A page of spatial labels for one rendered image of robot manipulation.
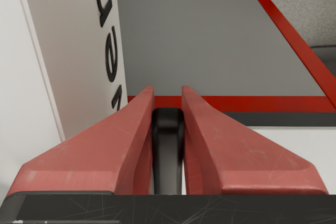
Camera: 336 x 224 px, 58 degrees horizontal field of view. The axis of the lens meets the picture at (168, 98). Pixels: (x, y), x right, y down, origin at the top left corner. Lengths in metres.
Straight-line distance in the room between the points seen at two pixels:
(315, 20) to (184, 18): 0.65
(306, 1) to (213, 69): 0.73
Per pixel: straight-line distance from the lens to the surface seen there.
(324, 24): 1.19
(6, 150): 0.25
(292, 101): 0.39
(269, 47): 0.52
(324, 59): 1.24
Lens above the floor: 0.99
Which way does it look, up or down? 54 degrees down
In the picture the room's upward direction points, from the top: 179 degrees counter-clockwise
